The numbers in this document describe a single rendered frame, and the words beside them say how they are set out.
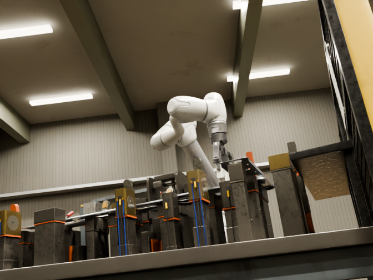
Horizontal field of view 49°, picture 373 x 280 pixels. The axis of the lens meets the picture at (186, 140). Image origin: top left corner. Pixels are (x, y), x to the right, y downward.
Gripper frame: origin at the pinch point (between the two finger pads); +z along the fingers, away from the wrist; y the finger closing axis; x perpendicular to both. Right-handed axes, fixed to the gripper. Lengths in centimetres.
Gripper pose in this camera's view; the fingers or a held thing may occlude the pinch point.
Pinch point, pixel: (224, 178)
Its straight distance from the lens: 183.2
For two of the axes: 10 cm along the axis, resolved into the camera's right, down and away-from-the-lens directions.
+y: -3.7, -2.9, -8.8
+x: 9.2, -2.3, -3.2
